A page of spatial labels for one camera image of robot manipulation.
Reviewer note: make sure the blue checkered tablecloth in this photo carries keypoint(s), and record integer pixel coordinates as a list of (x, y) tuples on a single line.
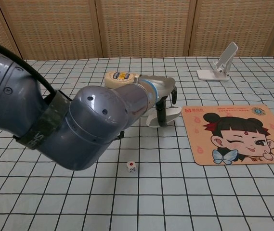
[(55, 197)]

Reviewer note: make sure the small white die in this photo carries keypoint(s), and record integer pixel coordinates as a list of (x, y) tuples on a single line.
[(131, 166)]

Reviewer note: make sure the white computer mouse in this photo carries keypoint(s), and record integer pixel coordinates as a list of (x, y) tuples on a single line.
[(174, 113)]

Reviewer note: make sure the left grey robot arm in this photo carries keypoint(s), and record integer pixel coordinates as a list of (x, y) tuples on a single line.
[(91, 120)]

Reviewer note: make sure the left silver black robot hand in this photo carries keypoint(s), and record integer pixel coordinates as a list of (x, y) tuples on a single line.
[(163, 84)]

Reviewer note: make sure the woven bamboo folding screen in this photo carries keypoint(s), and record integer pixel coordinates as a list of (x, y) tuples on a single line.
[(139, 26)]

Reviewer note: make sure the mayonnaise squeeze bottle blue cap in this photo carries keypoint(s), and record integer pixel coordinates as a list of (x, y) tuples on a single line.
[(120, 80)]

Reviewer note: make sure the white folding phone stand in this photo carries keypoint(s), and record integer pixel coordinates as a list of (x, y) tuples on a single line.
[(211, 74)]

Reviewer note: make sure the orange cartoon girl mouse pad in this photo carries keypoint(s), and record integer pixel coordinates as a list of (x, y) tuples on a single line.
[(235, 134)]

